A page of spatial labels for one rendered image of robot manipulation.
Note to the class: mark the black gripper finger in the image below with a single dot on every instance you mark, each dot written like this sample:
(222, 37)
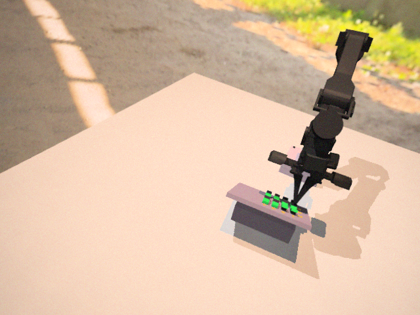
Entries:
(309, 183)
(297, 178)

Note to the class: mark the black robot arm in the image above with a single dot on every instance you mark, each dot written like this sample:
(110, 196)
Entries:
(334, 101)

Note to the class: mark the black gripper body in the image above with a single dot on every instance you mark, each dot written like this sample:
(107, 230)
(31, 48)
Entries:
(337, 179)

